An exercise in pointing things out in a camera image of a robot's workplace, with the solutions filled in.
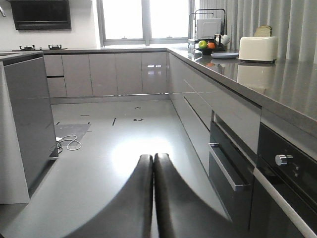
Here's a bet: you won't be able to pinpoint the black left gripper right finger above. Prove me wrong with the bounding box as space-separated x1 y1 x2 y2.
154 153 232 238

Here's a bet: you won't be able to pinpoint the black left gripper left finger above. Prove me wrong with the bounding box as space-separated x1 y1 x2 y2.
67 155 153 238

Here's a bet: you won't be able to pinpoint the green apple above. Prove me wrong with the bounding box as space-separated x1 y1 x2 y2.
198 40 208 49

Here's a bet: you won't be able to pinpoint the black drawer appliance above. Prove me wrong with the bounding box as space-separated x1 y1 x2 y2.
209 112 254 232

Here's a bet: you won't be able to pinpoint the black built-in oven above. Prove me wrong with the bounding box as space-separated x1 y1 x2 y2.
250 124 317 238

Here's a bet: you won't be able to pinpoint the grey kitchen cabinets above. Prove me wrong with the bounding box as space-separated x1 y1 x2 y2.
45 52 261 174

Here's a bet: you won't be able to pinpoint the grey kitchen island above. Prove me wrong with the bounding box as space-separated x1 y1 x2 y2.
0 52 57 204

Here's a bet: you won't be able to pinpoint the blue-grey plate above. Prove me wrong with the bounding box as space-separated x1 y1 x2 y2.
211 52 239 60

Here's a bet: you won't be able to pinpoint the black fruit bowl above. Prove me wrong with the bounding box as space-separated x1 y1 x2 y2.
195 48 221 55

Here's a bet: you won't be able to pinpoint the orange fruit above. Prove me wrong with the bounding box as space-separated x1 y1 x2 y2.
207 42 216 49

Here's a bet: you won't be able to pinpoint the cream white toaster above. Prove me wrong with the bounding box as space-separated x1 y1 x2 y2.
239 36 278 61

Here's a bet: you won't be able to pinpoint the black dish rack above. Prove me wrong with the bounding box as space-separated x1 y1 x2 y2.
188 8 226 50

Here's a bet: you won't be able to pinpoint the bread slice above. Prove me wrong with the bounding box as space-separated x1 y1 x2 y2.
254 25 272 37

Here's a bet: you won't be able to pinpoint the grey curtain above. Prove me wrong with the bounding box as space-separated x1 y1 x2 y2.
199 0 317 65

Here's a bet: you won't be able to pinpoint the black range hood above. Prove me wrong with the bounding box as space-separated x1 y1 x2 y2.
10 0 71 30

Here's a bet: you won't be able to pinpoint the white cable on floor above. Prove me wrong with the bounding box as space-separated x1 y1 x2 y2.
49 135 82 159

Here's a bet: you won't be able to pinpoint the window with grey frame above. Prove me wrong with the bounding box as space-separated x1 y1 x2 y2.
96 0 196 47

